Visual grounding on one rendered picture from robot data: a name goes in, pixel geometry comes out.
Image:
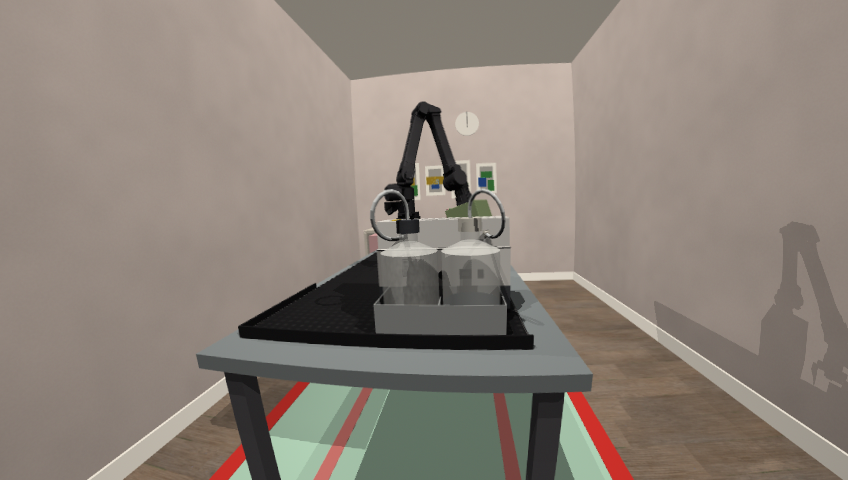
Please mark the black perforated breadboard table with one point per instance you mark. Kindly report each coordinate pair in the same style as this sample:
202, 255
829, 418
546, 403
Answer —
345, 304

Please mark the white plastic bottle with black cap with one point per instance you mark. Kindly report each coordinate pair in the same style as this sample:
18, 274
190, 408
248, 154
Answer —
410, 273

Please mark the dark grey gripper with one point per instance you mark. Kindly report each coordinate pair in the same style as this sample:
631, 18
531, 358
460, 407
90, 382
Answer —
412, 213

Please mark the grey curved hose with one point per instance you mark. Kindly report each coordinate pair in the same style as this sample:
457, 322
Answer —
499, 205

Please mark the white plastic bottle with beige cap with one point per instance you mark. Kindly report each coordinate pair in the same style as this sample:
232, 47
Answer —
470, 268

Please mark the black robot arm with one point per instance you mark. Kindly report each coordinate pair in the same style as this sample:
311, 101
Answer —
453, 180

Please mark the white flexible hose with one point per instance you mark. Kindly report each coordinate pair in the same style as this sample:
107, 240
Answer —
372, 212

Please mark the grey two-compartment bottle holder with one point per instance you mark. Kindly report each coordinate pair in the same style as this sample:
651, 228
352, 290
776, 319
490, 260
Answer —
441, 319

